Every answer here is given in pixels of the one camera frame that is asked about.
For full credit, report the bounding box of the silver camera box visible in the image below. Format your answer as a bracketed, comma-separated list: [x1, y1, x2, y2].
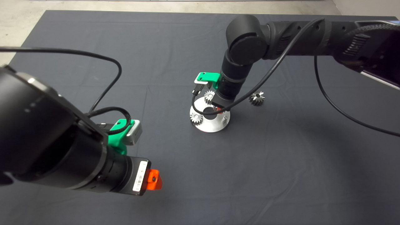
[194, 78, 213, 89]
[126, 120, 143, 146]

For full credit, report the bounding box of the green right camera mount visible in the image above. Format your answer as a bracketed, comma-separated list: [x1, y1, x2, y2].
[196, 72, 221, 90]

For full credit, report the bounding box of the larger steel gear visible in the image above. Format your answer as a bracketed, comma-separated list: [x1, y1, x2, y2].
[249, 91, 266, 107]

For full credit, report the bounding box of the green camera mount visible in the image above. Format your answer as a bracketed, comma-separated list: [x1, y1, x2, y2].
[108, 119, 135, 156]
[196, 72, 221, 90]

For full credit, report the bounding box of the black left camera cable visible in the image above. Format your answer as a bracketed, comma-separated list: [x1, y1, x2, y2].
[0, 46, 132, 135]

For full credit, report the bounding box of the black braided cable sleeve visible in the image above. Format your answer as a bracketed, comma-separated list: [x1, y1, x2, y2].
[353, 22, 400, 32]

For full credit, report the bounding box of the black right camera cable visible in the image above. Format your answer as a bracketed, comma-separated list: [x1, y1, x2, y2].
[191, 18, 400, 137]

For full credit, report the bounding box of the dark grey table cloth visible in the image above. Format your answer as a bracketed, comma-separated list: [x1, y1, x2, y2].
[0, 10, 400, 225]

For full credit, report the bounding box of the silver right camera box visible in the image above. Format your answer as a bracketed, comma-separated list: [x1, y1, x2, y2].
[194, 78, 213, 89]

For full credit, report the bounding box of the round metal plate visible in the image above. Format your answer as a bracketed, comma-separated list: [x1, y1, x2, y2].
[190, 97, 231, 133]

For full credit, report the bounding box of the green left camera mount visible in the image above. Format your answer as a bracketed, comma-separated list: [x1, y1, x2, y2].
[108, 119, 135, 156]

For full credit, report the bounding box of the silver left camera box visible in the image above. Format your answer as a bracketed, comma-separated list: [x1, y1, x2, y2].
[126, 120, 143, 146]

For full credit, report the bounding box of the black camera cable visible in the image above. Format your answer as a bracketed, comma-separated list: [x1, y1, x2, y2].
[0, 46, 132, 135]
[191, 18, 400, 137]

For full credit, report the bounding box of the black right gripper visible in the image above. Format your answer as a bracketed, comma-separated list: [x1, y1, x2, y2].
[212, 91, 234, 113]

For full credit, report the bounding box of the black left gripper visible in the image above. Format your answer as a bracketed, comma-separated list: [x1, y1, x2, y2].
[123, 156, 163, 196]

